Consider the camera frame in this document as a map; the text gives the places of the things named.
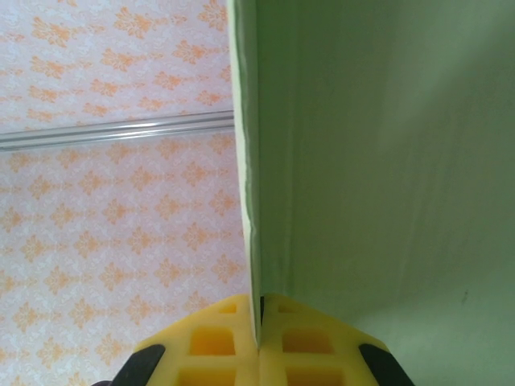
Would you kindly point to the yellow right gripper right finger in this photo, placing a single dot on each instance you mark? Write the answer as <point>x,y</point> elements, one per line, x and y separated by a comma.
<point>310,342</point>

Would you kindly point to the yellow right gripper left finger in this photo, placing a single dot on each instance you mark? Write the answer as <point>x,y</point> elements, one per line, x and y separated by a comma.
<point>209,342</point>

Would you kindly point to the green paper box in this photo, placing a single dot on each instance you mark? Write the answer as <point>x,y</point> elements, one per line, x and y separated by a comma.
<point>382,181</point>

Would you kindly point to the aluminium frame post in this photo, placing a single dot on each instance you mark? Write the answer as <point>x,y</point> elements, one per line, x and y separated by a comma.
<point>120,130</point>

